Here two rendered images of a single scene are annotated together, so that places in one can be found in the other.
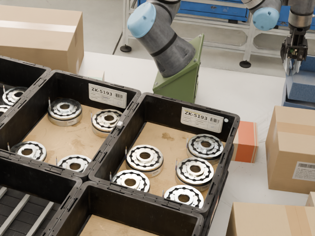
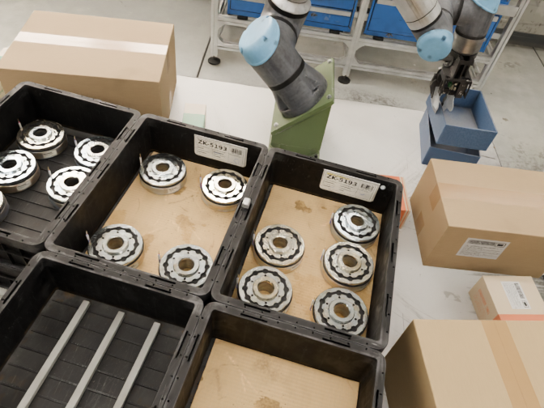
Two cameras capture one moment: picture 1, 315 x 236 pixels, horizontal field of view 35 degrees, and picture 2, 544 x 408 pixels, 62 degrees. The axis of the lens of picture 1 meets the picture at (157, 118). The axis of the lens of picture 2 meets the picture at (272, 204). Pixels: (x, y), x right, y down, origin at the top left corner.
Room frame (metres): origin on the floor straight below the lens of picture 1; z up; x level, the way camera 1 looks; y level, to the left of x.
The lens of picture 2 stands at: (0.48, 0.14, 1.60)
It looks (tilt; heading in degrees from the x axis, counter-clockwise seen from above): 49 degrees down; 351
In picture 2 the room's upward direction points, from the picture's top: 10 degrees clockwise
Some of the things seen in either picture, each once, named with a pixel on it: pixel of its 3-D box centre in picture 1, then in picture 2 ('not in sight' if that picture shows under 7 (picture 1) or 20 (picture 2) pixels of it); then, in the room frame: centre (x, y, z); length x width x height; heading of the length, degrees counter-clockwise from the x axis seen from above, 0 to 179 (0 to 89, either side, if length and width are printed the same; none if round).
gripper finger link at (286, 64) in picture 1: (287, 66); (436, 102); (1.52, -0.44, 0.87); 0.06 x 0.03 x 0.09; 173
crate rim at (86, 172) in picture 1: (67, 119); (170, 193); (1.08, 0.25, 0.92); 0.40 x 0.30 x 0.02; 164
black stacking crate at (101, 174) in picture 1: (168, 161); (312, 250); (1.00, -0.04, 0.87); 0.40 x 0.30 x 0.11; 164
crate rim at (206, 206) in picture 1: (170, 147); (317, 235); (1.00, -0.04, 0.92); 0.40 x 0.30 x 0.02; 164
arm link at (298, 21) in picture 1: (301, 17); (468, 41); (1.53, -0.45, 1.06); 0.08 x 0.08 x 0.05
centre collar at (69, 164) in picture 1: (75, 166); (186, 265); (0.95, 0.21, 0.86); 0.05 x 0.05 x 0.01
